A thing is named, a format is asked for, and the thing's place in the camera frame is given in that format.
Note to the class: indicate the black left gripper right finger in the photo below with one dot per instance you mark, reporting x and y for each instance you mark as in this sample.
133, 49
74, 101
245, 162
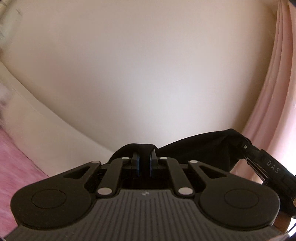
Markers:
153, 162

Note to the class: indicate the pink curtain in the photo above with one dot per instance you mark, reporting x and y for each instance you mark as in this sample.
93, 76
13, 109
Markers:
271, 126

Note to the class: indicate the cream quilted mattress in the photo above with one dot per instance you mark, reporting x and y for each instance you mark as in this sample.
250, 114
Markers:
51, 143

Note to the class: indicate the black garment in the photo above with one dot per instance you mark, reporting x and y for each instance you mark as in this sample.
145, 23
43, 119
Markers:
221, 149

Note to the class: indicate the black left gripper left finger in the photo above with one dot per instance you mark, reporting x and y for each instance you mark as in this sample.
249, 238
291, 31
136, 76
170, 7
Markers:
135, 163

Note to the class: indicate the pink floral blanket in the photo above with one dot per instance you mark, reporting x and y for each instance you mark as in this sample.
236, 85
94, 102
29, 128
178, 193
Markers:
17, 171

